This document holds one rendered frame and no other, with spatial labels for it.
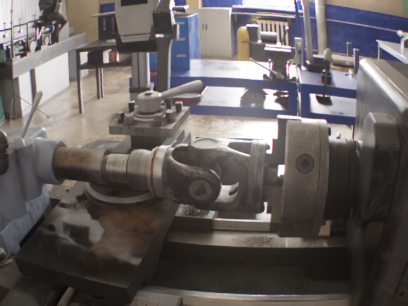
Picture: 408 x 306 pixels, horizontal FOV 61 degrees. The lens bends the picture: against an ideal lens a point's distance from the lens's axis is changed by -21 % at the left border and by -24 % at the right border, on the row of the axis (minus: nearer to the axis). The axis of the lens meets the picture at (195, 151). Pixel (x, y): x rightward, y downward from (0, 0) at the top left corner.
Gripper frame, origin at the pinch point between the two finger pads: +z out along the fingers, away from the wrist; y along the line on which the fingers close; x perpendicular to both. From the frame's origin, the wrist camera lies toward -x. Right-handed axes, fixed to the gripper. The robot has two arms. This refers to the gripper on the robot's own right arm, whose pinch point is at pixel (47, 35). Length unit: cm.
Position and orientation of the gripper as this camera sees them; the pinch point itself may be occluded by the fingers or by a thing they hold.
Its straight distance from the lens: 162.6
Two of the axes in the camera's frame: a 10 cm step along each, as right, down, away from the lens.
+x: 1.5, 1.1, 9.8
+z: -0.4, 9.9, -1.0
